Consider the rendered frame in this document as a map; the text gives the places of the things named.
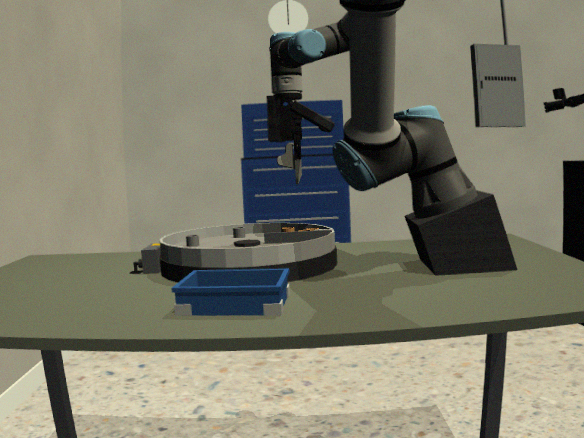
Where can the blue crate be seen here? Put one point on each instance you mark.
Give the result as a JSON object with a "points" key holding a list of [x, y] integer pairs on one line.
{"points": [[231, 292]]}

